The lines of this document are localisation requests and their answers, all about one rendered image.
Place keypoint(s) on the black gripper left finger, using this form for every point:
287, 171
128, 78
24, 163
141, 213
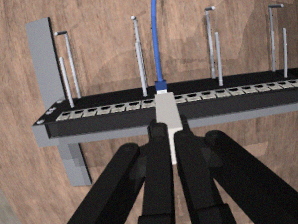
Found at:
112, 197

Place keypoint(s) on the dark grey patch panel rack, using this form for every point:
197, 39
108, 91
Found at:
129, 112

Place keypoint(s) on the blue patch cable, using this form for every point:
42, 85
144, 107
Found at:
155, 40

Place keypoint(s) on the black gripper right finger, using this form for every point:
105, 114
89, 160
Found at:
261, 194

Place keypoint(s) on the white ethernet plug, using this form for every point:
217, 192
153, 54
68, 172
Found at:
161, 87

